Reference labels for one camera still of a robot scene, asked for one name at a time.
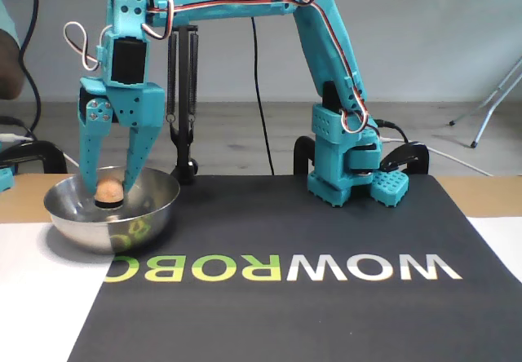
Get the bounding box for teal moving gripper finger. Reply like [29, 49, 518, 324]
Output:
[78, 98, 114, 194]

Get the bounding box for teal fixed gripper finger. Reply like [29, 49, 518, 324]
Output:
[122, 126, 161, 194]

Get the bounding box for teal gripper body with servo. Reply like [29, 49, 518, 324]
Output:
[77, 78, 166, 129]

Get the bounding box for orange ball with black base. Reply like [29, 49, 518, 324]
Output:
[93, 178, 125, 208]

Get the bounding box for person forearm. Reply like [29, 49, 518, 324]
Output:
[0, 0, 24, 101]

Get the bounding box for metal bowl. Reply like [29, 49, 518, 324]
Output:
[43, 166, 181, 256]

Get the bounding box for white sheet under mat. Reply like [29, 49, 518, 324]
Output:
[0, 214, 522, 362]

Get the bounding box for black table clamp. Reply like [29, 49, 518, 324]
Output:
[293, 135, 317, 175]
[378, 140, 430, 174]

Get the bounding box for black WOWROBO mat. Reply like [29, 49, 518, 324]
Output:
[64, 173, 522, 362]

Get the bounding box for white metal rack legs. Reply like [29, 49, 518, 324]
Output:
[448, 55, 522, 149]

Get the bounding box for black clamp with cables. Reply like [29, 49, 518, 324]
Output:
[0, 139, 69, 174]

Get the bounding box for thick black wall cable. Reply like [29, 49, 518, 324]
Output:
[18, 0, 45, 139]

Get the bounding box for red white wrist servo cable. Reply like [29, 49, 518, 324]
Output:
[144, 0, 176, 41]

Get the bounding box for white red gripper servo cable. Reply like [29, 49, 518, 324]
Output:
[63, 21, 111, 72]

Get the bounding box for thin black hanging cable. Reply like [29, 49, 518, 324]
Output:
[241, 0, 276, 175]

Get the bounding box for red white shoulder servo cable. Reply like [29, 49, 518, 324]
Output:
[293, 0, 370, 135]

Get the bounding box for black power cable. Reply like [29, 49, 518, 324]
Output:
[373, 119, 409, 145]

